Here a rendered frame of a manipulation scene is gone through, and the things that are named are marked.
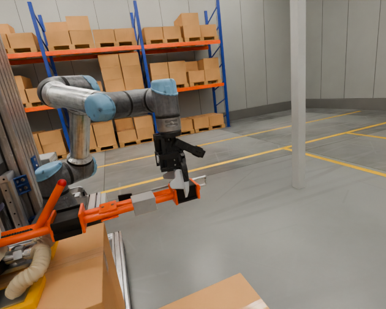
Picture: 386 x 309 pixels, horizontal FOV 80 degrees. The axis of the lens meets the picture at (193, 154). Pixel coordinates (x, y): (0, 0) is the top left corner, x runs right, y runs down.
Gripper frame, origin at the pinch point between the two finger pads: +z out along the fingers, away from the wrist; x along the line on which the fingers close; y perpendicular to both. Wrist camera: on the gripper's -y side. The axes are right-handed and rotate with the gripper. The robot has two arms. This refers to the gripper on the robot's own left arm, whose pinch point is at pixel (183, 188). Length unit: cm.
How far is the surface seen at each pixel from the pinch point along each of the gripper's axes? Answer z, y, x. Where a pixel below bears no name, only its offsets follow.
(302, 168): 88, -216, -161
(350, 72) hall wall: -28, -875, -591
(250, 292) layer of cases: 65, -29, -8
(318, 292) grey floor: 118, -99, -28
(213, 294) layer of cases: 66, -13, -15
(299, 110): 9, -209, -162
